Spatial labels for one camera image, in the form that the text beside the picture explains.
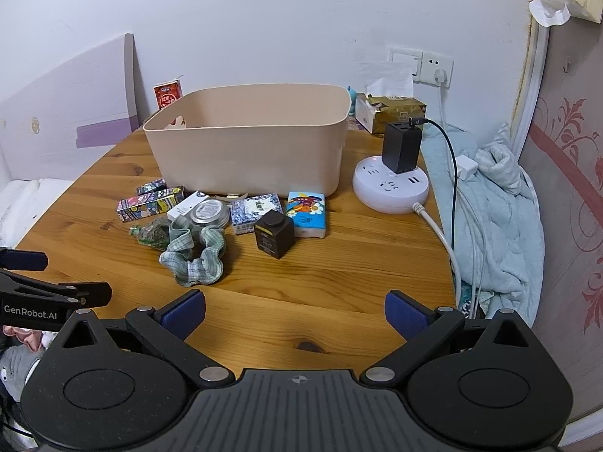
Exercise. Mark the white box with blue emblem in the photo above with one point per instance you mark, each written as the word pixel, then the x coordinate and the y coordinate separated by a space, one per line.
pixel 185 206

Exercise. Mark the white wall switch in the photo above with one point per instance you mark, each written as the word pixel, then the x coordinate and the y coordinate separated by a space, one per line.
pixel 403 62

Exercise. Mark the black charger block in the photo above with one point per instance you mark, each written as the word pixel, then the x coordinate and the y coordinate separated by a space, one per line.
pixel 400 150

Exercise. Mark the blue white patterned packet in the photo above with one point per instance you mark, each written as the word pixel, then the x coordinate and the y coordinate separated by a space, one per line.
pixel 249 212

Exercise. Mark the white bedding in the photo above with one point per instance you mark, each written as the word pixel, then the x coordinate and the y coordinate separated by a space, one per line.
pixel 23 202

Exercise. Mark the red and white carton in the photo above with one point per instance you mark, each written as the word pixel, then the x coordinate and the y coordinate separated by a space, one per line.
pixel 167 94

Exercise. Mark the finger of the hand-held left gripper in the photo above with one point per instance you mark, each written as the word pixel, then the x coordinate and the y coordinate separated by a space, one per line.
pixel 89 293
pixel 26 260

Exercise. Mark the small white charger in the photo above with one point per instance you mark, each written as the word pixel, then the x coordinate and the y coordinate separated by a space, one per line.
pixel 466 167

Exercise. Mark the black cube box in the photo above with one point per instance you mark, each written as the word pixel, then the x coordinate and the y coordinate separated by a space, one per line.
pixel 273 240

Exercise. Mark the long colourful patterned box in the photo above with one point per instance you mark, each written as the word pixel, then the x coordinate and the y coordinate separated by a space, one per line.
pixel 146 205

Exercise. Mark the colourful cartoon tissue packet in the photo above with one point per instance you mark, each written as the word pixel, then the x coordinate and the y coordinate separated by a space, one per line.
pixel 306 212

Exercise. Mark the brown gold tissue box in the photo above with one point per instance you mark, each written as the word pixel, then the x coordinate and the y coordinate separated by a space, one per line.
pixel 398 114

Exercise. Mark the beige hair clip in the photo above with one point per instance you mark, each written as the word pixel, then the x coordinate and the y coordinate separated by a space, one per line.
pixel 233 196

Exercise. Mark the teal bed sheet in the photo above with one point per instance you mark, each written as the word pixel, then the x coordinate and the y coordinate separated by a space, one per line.
pixel 436 169

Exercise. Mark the green crinkled packet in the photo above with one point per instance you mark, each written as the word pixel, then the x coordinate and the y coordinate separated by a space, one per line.
pixel 150 236

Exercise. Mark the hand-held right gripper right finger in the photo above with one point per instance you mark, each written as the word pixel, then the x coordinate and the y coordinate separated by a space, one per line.
pixel 403 313

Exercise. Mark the green plaid scrunchie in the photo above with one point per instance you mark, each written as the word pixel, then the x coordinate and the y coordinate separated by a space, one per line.
pixel 193 269

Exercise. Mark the white round power strip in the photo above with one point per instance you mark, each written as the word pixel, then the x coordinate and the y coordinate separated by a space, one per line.
pixel 377 193

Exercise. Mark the small colourful patterned box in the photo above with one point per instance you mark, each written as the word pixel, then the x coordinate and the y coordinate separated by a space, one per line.
pixel 153 186

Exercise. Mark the small blue figurine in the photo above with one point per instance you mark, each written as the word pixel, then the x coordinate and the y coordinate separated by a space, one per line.
pixel 352 95

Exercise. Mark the round silver tin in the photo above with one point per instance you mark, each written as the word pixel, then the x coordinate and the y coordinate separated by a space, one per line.
pixel 210 213

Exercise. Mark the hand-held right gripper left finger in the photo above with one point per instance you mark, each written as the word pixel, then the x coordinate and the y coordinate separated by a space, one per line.
pixel 185 311

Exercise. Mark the pink soft item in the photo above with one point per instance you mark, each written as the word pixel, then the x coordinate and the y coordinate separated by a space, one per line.
pixel 23 337

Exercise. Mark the grey plush toy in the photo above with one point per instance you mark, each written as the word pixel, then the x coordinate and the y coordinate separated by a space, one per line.
pixel 14 369

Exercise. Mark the light blue blanket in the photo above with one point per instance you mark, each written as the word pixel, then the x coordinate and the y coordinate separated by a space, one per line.
pixel 509 226

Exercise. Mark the white wall outlet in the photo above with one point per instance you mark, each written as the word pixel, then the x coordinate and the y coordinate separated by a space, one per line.
pixel 436 63

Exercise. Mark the beige plastic storage bin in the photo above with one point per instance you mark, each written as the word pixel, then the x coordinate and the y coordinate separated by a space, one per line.
pixel 245 150

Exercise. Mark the pale lavender leaning panel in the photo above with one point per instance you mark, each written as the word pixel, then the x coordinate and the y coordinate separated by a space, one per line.
pixel 61 99

